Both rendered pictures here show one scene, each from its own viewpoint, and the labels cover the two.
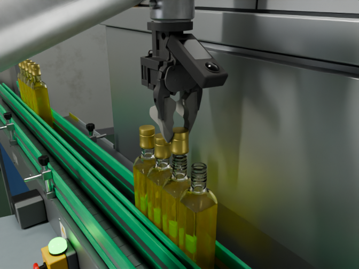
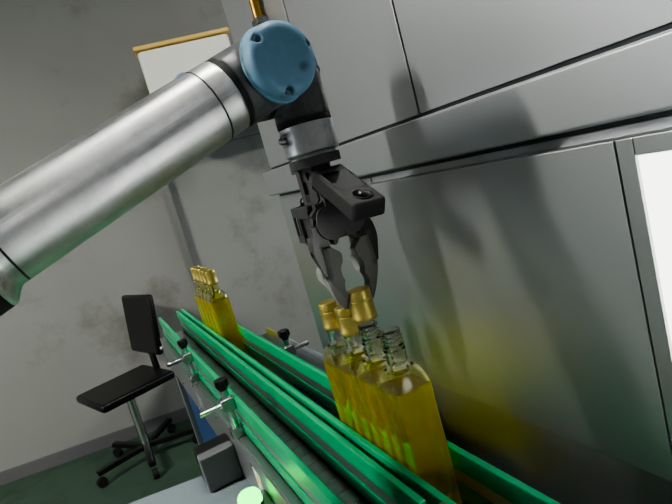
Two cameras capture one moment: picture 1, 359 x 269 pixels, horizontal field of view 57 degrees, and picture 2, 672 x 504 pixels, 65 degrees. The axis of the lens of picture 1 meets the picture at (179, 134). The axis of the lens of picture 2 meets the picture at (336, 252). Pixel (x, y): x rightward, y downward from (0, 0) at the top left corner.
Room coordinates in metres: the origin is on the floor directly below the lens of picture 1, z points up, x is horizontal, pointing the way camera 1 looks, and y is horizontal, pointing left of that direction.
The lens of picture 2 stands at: (-0.12, -0.14, 1.36)
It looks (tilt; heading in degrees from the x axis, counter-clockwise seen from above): 9 degrees down; 12
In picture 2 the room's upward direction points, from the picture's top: 16 degrees counter-clockwise
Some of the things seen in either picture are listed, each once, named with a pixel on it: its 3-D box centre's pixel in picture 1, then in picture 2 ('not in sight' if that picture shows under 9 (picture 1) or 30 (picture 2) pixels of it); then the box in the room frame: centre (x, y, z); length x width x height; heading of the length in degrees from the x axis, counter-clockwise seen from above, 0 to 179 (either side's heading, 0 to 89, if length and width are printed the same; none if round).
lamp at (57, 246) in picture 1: (57, 245); (249, 498); (0.66, 0.31, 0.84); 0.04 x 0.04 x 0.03
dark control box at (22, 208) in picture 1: (29, 208); (218, 462); (0.89, 0.48, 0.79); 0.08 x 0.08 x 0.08; 37
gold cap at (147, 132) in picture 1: (147, 136); (331, 314); (0.66, 0.07, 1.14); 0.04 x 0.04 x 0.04
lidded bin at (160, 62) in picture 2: not in sight; (190, 73); (2.89, 1.07, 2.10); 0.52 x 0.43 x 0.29; 113
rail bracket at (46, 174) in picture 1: (38, 180); (218, 413); (0.81, 0.40, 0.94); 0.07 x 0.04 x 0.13; 127
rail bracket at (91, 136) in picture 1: (97, 140); (297, 351); (1.09, 0.29, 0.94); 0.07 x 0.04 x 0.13; 127
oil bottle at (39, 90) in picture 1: (40, 97); (222, 313); (1.36, 0.59, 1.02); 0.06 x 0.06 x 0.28; 37
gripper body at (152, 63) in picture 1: (169, 56); (323, 199); (0.60, 0.02, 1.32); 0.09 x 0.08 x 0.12; 37
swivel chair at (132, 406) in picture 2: not in sight; (126, 385); (2.46, 1.84, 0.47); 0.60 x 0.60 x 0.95
